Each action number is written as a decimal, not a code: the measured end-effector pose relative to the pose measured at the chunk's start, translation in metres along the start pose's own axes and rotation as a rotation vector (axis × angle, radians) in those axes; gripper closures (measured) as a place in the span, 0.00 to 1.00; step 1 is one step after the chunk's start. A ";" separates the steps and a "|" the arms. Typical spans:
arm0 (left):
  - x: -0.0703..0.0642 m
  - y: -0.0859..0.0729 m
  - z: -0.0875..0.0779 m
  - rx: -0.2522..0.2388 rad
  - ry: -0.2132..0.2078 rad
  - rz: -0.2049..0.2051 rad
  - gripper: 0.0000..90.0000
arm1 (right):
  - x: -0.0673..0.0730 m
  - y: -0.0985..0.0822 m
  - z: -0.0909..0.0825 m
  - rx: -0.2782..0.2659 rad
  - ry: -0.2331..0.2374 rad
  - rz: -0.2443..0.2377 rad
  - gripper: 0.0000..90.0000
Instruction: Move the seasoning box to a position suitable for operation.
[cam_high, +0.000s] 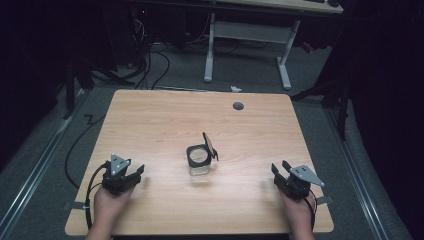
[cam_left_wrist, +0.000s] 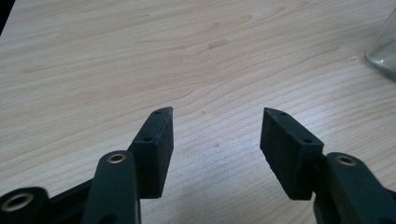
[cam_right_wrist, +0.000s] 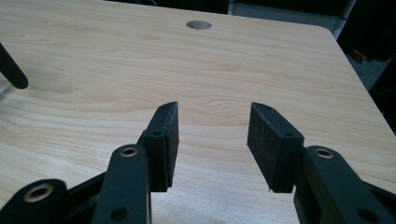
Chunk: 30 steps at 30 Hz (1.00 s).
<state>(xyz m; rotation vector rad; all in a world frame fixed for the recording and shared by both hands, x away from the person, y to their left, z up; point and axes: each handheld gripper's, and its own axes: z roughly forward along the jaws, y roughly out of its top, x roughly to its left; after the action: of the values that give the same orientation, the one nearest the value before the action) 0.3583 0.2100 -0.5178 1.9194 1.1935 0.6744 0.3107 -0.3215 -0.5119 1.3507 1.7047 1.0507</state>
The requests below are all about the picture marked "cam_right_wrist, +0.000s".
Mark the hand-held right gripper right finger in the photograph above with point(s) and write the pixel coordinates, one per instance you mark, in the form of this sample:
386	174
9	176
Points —
271	149

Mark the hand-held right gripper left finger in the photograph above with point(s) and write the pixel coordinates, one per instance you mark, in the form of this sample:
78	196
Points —
163	146

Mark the small red object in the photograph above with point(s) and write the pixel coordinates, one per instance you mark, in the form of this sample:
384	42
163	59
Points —
359	56

